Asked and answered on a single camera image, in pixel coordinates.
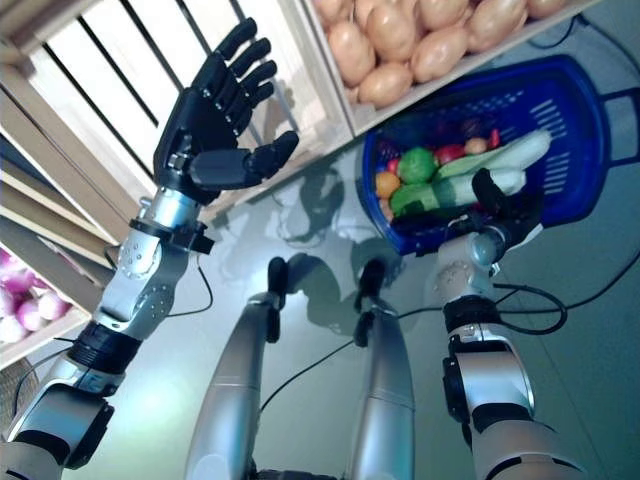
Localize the small orange fruit toy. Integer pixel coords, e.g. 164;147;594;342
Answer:
374;171;402;198

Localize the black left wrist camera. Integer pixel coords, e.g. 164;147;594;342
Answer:
169;222;216;256

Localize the silver robot left leg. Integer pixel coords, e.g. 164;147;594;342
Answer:
184;257;290;480

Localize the wooden potato crate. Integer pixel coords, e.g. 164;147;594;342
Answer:
299;0;601;139

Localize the silver robot leg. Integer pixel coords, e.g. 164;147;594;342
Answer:
184;257;290;480
344;260;417;480

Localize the black floor cable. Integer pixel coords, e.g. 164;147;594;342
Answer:
492;14;640;314

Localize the small green cabbage toy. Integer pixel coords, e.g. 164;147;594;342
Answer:
397;146;436;185

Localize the purple white turnip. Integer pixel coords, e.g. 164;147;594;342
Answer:
0;254;39;301
35;291;69;322

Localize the silver robot right leg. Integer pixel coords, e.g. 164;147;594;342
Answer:
344;260;417;480

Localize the small red tomato toy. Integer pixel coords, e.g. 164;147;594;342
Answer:
433;143;467;165

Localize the blue plastic shopping basket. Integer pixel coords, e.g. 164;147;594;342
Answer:
360;54;640;257

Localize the grey woven basket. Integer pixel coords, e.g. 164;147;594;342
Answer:
0;363;41;426

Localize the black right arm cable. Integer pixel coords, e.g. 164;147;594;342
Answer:
492;283;569;335

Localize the wooden display stand frame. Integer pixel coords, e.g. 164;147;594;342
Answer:
0;84;161;281

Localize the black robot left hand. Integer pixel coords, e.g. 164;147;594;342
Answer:
151;17;300;205

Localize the tan potato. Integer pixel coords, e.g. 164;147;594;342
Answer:
410;25;469;84
467;0;529;54
366;2;420;64
418;0;469;31
358;62;414;105
327;20;376;86
527;0;571;20

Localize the slatted-bottom wooden crate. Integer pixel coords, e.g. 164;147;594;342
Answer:
0;0;354;221

